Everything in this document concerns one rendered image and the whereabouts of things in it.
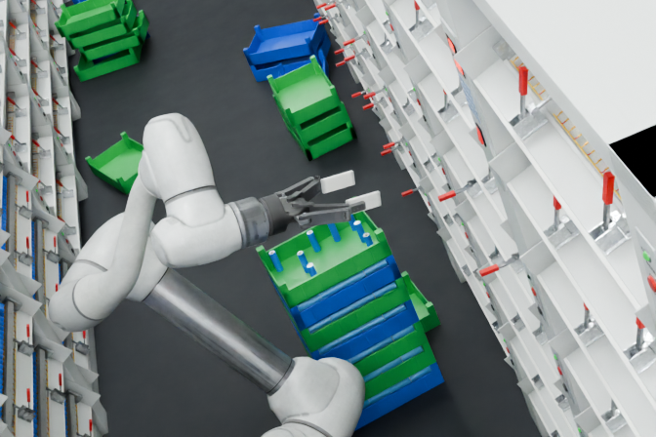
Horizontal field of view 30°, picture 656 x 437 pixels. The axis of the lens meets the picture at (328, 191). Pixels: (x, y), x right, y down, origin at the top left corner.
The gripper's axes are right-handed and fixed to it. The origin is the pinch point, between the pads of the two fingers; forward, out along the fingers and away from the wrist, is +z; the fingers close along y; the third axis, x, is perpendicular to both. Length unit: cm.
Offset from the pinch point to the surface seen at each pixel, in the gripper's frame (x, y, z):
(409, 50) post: 20.6, -13.0, 19.9
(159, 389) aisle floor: -108, -123, -25
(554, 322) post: -7, 53, 10
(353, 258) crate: -46, -56, 19
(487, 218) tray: -8.2, 11.4, 21.7
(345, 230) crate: -47, -74, 25
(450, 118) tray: 11.7, 5.1, 18.6
